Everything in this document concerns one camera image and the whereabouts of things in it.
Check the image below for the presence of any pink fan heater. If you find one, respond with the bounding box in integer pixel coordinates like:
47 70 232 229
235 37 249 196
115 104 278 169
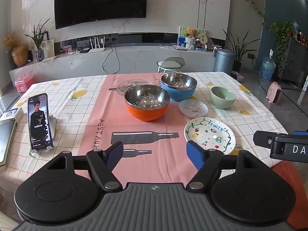
266 81 283 105

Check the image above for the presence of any brown round vase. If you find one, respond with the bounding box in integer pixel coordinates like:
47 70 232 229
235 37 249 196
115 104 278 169
12 44 29 67

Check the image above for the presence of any black smartphone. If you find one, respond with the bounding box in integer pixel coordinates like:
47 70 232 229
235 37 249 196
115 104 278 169
27 93 54 150

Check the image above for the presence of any green and blue painting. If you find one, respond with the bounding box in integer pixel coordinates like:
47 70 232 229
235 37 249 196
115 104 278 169
177 26 207 48

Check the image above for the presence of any blue steel-lined bowl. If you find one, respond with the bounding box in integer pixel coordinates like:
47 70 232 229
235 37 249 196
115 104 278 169
160 73 198 102

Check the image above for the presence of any white router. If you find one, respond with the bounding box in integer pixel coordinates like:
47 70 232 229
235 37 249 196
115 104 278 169
88 36 106 54

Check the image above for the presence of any green plant in blue vase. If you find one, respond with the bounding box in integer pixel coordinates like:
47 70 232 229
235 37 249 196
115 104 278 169
24 18 51 63

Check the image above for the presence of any orange chair seat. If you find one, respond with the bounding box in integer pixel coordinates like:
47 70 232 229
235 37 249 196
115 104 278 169
271 161 308 227

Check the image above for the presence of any grey trash can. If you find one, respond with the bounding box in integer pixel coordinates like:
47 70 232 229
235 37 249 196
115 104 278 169
213 47 236 73

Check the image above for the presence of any white picture card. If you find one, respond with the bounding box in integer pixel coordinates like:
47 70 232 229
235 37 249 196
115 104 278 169
41 39 55 59

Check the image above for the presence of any white flat box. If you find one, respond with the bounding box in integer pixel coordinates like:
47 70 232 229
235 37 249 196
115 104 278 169
0 107 25 126

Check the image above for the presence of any black power cable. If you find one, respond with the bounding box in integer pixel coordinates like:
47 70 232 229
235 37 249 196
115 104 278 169
102 44 121 75

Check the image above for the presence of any green ceramic bowl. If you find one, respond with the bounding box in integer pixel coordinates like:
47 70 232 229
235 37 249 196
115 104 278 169
210 86 237 109

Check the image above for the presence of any orange steel-lined bowl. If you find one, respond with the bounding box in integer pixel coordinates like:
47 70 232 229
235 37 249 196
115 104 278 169
124 85 171 123

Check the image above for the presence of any blue water bottle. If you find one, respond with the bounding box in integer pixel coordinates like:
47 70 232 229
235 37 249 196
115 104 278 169
259 49 277 82

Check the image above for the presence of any round paper fan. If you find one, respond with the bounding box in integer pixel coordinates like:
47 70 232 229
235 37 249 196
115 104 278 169
198 34 208 49

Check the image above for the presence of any black wall television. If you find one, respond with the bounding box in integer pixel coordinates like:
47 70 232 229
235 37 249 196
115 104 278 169
54 0 148 30

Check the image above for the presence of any marble television console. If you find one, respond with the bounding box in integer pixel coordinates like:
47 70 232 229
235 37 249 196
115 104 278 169
9 44 216 92

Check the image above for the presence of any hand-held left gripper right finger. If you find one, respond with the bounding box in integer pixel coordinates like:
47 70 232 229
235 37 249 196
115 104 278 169
186 140 262 191

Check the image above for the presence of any pink bottle-print table runner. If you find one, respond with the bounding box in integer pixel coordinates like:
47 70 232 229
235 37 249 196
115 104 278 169
74 73 201 187

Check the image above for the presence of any small white patterned plate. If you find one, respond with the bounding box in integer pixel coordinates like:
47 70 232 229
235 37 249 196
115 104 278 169
178 99 209 118

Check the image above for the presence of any grey side cabinet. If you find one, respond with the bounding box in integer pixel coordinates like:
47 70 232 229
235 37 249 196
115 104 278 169
281 37 308 87

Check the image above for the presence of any grey phone stand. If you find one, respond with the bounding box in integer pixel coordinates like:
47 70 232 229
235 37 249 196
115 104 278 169
29 115 58 153

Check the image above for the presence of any stack of books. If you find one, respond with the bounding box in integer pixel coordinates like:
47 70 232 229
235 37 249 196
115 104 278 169
0 119 18 172

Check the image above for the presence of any patterned cloth bag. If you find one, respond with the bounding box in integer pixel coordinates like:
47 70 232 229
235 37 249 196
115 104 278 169
231 71 245 82

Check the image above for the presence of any white fruit-printed plate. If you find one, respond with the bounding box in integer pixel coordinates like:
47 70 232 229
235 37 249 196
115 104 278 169
184 117 236 155

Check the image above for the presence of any trailing green vine plant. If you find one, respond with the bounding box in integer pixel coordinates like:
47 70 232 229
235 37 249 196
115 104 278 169
237 0 297 73

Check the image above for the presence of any grey cushioned stool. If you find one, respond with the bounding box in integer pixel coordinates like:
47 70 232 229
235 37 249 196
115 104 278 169
157 57 185 74

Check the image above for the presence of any dried flower bunch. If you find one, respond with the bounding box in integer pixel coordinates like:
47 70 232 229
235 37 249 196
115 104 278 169
2 32 19 50

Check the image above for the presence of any brown teddy bear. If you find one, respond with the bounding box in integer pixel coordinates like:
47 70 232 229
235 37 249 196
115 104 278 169
184 27 198 51

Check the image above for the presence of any tall potted plant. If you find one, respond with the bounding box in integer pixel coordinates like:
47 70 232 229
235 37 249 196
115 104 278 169
222 28 256 73

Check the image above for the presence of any clear glass plate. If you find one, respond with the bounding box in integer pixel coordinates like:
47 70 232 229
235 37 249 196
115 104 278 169
117 79 155 97

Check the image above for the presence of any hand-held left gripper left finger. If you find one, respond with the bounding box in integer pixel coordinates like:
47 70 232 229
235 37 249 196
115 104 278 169
47 141 124 193

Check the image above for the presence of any pink storage box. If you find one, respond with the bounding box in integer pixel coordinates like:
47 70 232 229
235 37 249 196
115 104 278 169
14 74 34 93

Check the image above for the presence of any lemon check tablecloth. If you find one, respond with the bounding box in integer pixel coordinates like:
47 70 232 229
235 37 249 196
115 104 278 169
0 72 290 199

